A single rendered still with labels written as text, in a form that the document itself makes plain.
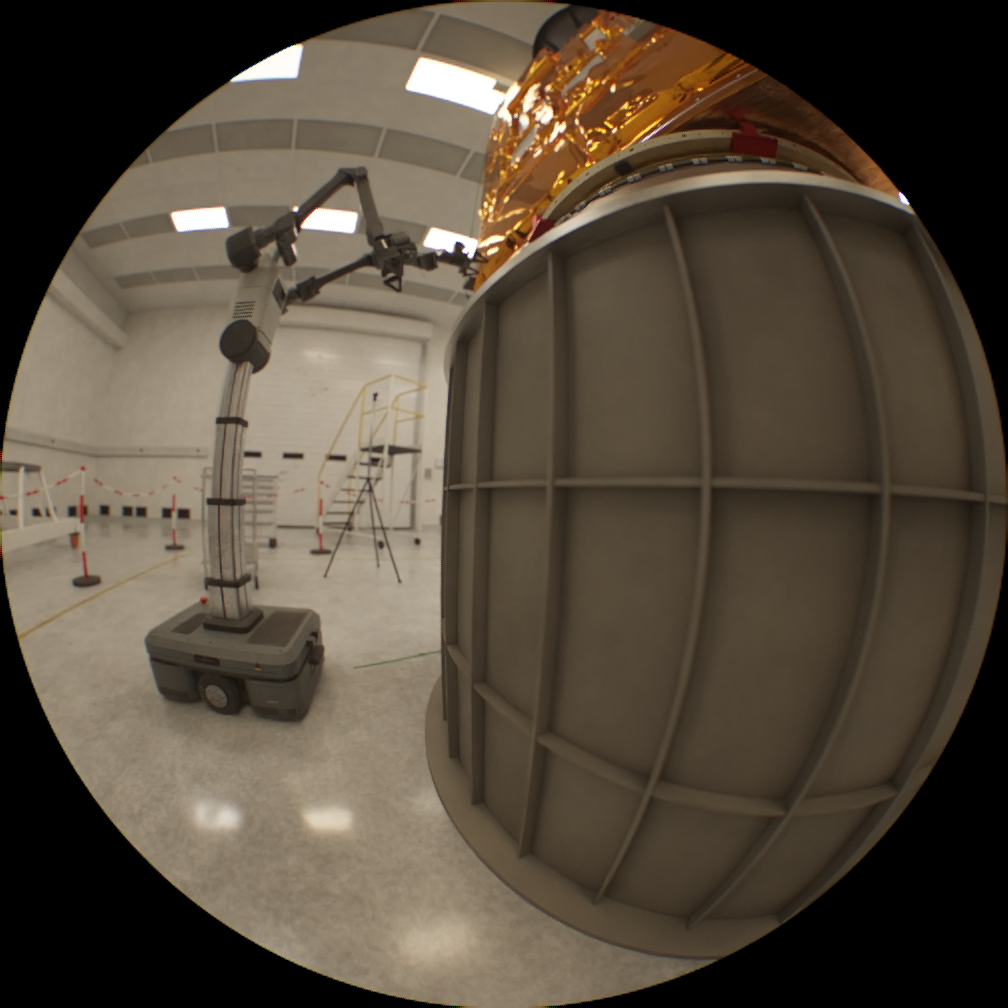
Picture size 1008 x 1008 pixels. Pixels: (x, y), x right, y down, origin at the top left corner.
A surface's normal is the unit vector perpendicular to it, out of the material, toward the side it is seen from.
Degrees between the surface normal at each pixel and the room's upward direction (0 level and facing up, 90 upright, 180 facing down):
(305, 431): 90
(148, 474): 90
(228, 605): 90
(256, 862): 0
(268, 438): 90
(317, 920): 0
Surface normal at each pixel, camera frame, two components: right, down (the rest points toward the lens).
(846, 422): -0.55, -0.01
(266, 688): 0.31, 0.02
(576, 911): 0.04, -1.00
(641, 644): -0.71, -0.02
